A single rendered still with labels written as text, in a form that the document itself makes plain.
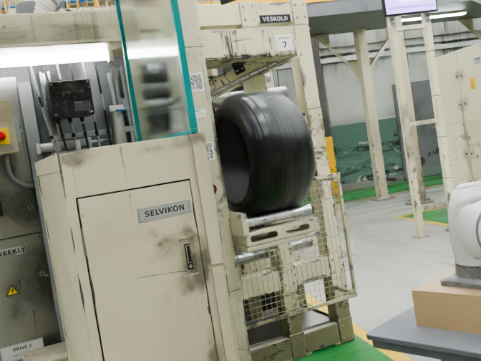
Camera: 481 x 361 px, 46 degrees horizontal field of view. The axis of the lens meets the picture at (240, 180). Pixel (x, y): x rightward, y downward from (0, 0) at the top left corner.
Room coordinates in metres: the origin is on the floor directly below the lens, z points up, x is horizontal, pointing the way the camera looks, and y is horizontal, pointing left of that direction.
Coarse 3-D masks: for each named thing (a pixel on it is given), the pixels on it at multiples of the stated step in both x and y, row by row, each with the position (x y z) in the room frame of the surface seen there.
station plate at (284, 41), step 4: (276, 36) 2.86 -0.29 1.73; (280, 36) 2.87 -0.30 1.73; (284, 36) 2.88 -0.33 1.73; (288, 36) 2.89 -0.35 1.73; (276, 40) 2.86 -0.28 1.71; (280, 40) 2.87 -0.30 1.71; (284, 40) 2.88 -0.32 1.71; (288, 40) 2.89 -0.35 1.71; (280, 44) 2.87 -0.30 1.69; (284, 44) 2.88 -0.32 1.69; (288, 44) 2.89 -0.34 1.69; (292, 44) 2.90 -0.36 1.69; (280, 48) 2.87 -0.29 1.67; (284, 48) 2.88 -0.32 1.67; (288, 48) 2.89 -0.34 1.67; (292, 48) 2.90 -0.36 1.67
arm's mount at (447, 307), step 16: (448, 272) 1.68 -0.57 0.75; (416, 288) 1.57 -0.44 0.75; (432, 288) 1.55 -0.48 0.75; (448, 288) 1.52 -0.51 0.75; (464, 288) 1.50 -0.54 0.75; (416, 304) 1.55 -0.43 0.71; (432, 304) 1.52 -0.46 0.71; (448, 304) 1.48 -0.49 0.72; (464, 304) 1.45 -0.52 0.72; (480, 304) 1.42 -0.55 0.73; (416, 320) 1.56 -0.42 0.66; (432, 320) 1.52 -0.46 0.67; (448, 320) 1.49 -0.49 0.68; (464, 320) 1.45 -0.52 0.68; (480, 320) 1.42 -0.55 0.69
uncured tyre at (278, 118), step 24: (240, 96) 2.47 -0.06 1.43; (264, 96) 2.46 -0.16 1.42; (216, 120) 2.58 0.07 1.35; (240, 120) 2.37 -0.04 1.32; (264, 120) 2.33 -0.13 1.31; (288, 120) 2.37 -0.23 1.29; (240, 144) 2.83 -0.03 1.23; (264, 144) 2.29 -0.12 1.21; (288, 144) 2.33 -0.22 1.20; (312, 144) 2.41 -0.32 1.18; (240, 168) 2.82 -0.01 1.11; (264, 168) 2.30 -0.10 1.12; (288, 168) 2.33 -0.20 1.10; (312, 168) 2.40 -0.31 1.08; (240, 192) 2.76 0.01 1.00; (264, 192) 2.33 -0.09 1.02; (288, 192) 2.38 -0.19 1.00
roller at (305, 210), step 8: (288, 208) 2.46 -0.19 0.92; (296, 208) 2.47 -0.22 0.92; (304, 208) 2.48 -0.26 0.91; (312, 208) 2.50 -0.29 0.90; (256, 216) 2.39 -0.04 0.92; (264, 216) 2.40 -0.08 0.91; (272, 216) 2.41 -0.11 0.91; (280, 216) 2.42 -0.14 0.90; (288, 216) 2.44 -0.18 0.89; (296, 216) 2.47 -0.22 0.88; (248, 224) 2.36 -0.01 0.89; (256, 224) 2.38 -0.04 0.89
